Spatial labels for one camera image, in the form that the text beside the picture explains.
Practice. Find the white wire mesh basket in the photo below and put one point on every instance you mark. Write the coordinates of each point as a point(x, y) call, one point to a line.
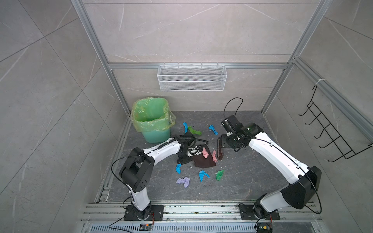
point(191, 77)

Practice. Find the blue paper scrap near dustpan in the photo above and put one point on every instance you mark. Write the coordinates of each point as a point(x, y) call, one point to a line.
point(178, 168)

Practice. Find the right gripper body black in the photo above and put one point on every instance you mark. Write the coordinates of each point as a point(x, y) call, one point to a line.
point(229, 141)

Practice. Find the pink paper scrap near right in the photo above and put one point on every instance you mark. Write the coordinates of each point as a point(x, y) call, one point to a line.
point(214, 156)

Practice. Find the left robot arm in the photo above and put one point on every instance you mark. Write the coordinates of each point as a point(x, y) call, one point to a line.
point(138, 167)

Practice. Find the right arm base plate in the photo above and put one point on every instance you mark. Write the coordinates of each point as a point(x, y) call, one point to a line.
point(253, 212)

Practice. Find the dark brown dustpan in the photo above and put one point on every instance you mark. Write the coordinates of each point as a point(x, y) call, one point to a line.
point(201, 162)

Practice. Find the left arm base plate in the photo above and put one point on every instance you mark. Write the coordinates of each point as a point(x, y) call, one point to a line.
point(151, 212)

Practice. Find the lime green paper scrap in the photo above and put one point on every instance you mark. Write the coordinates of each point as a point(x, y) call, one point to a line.
point(194, 132)

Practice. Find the yellow-green bin liner bag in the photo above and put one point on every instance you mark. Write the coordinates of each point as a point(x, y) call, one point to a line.
point(151, 115)

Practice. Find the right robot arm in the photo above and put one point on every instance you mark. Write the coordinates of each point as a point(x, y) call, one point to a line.
point(303, 181)

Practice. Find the brown cartoon face brush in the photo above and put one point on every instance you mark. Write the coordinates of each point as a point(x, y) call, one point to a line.
point(220, 153)

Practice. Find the purple paper scrap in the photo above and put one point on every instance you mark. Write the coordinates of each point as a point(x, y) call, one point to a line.
point(185, 181)

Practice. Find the blue paper scrap far middle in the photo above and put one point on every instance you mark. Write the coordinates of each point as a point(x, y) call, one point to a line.
point(212, 128)

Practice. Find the blue paper scrap far left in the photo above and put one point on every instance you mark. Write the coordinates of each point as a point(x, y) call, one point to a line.
point(185, 127)

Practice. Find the black wire hook rack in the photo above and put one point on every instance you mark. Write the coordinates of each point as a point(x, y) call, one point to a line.
point(330, 130)

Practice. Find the pink paper scrap middle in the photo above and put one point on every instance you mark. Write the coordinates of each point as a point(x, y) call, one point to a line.
point(205, 153)

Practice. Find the dark green paper scrap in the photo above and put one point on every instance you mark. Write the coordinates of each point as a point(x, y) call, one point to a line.
point(219, 175)

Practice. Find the green plastic trash bin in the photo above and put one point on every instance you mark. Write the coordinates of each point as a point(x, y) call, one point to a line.
point(157, 132)

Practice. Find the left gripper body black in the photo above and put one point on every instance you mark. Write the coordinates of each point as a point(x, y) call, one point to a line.
point(185, 158)

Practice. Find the blue paper scrap near middle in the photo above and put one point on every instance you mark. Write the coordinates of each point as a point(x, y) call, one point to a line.
point(203, 174)

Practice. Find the aluminium rail front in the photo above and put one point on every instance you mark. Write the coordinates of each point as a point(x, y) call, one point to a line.
point(174, 212)

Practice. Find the pink paper scrap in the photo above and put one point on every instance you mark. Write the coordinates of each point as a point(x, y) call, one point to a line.
point(214, 156)
point(205, 153)

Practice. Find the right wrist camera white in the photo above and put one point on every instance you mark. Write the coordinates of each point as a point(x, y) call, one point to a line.
point(226, 125)

